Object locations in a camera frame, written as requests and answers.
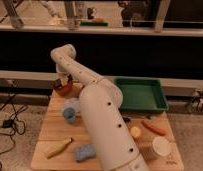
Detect black cables on floor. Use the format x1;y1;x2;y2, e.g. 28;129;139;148
0;83;30;171

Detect red bowl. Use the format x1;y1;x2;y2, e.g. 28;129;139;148
53;79;73;96

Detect orange sausage toy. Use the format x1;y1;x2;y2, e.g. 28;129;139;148
141;120;166;136

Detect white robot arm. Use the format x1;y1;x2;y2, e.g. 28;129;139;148
51;44;150;171

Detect blue sponge cloth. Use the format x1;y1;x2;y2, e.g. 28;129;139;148
75;144;96;162

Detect clear bottle blue cap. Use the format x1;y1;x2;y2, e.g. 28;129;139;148
61;98;80;124

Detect black cables at right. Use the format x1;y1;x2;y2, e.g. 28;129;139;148
186;80;203;114

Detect yellow orange fruit toy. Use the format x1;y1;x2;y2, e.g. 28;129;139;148
130;126;142;140

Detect green plastic tray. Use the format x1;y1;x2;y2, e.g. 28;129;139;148
114;77;168;113

